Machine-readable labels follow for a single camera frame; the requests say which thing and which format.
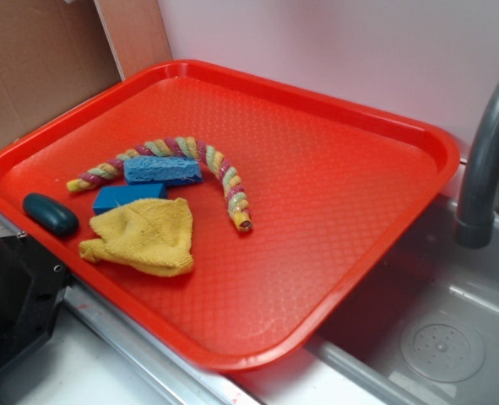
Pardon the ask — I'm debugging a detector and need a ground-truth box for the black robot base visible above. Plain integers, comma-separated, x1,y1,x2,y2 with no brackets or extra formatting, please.
0,235,68,375

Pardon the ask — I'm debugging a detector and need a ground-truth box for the yellow cloth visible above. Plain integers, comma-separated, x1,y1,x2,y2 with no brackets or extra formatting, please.
79,198,194,277

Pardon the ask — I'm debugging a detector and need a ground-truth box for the red plastic tray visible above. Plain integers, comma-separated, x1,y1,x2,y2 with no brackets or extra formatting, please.
0,61,459,371

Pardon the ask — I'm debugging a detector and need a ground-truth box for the light blue sponge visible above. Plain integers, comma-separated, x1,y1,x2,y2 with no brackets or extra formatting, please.
123,156,203,186

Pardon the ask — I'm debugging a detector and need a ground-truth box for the blue rectangular block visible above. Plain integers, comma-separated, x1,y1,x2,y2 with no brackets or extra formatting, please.
92,183,168,215

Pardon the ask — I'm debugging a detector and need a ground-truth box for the dark green oval soap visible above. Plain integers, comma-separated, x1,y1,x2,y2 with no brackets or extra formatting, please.
22,192,79,237

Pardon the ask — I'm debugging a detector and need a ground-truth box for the grey faucet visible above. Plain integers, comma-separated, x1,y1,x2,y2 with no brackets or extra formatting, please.
454,83,499,249

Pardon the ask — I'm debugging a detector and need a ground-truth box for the grey plastic sink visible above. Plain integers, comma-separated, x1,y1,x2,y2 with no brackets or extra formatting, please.
235,198,499,404

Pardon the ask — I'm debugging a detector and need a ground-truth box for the round sink drain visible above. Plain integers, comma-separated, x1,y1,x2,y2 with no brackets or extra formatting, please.
399,313,485,383

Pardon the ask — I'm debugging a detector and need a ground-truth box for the brown cardboard panel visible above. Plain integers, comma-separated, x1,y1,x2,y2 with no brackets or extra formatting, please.
0,1,171,150

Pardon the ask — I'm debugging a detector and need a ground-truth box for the multicolour twisted rope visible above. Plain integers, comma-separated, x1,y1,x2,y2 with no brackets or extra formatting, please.
66,136,253,233

